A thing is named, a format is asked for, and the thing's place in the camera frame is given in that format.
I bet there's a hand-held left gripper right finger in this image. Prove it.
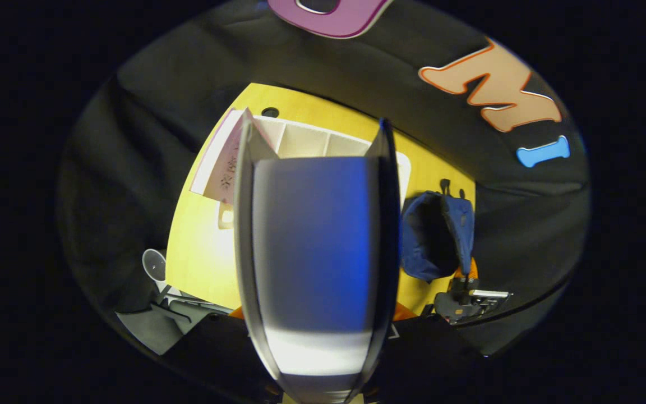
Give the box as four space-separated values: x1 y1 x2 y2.
372 302 489 393

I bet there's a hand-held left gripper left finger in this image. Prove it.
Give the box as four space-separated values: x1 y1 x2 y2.
160 305 265 393

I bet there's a blue schoolbag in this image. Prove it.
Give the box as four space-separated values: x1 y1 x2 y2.
400 180 476 282

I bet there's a black book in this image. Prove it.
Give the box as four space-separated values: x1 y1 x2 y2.
233 107 402 404

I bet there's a pink book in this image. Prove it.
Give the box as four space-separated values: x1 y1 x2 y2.
190 108 245 205

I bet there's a white bookshelf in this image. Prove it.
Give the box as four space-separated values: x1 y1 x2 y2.
218 109 412 231

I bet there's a black metal stand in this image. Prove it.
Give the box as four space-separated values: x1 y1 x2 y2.
152 283 234 323

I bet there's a clear round cup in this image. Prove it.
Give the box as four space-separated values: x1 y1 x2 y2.
142 250 168 283

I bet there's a black backdrop cloth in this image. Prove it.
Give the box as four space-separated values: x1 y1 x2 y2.
59 0 590 360

